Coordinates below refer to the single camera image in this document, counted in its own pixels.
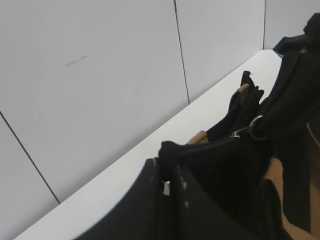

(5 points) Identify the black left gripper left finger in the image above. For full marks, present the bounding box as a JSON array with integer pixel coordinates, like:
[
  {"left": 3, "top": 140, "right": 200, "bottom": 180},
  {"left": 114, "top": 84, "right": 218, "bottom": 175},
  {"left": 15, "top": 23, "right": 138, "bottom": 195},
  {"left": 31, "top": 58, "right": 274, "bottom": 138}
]
[{"left": 77, "top": 158, "right": 162, "bottom": 240}]

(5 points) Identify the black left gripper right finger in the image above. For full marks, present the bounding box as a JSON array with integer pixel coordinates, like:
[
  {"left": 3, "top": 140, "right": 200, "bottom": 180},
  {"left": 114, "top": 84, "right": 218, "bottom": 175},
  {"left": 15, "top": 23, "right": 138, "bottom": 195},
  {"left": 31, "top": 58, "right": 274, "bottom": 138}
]
[{"left": 172, "top": 166, "right": 257, "bottom": 240}]

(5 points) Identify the black canvas tote bag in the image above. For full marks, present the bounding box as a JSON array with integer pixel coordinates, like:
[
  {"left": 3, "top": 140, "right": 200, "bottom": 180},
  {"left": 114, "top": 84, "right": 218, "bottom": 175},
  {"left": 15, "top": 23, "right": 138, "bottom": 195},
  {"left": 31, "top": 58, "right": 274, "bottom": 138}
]
[{"left": 158, "top": 71, "right": 320, "bottom": 240}]

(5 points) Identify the silver zipper pull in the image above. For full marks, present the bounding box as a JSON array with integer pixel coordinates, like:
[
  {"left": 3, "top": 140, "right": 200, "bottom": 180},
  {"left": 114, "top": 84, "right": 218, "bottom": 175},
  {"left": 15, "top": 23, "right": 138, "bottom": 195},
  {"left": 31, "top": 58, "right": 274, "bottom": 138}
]
[{"left": 230, "top": 115, "right": 268, "bottom": 141}]

